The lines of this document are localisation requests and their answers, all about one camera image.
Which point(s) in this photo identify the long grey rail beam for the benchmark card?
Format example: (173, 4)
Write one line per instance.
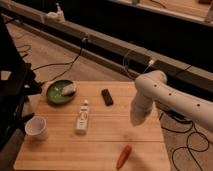
(172, 67)

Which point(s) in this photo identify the black rectangular remote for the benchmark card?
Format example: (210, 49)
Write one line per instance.
(107, 97)

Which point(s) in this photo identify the orange carrot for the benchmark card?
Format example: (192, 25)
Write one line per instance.
(123, 156)

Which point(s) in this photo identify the white cloth on plate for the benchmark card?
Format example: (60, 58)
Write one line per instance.
(69, 89)

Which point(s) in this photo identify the white paper cup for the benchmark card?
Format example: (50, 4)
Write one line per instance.
(37, 128)

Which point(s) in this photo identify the white object on rail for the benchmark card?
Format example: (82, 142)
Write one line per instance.
(58, 15)

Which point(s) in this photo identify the green plate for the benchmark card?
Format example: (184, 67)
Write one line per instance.
(54, 92)

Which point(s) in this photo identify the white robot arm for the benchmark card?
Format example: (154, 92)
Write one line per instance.
(152, 87)

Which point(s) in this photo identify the black chair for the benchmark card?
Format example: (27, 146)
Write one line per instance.
(17, 81)

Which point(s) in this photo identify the white plastic bottle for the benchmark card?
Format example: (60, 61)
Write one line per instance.
(82, 119)

